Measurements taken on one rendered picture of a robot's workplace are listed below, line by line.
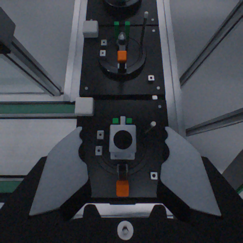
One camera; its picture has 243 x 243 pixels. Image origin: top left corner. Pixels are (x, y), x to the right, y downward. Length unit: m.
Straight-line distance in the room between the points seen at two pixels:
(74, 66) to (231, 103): 0.56
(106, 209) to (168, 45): 0.50
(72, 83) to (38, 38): 0.35
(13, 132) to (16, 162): 0.09
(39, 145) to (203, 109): 0.55
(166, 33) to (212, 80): 0.25
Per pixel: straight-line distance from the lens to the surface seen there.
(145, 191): 0.34
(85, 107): 0.34
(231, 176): 0.33
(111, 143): 0.21
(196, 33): 0.72
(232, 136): 0.57
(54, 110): 0.41
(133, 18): 0.54
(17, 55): 0.29
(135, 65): 0.39
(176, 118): 0.38
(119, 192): 0.23
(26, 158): 0.47
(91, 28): 0.48
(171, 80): 0.42
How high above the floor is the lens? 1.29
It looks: 76 degrees down
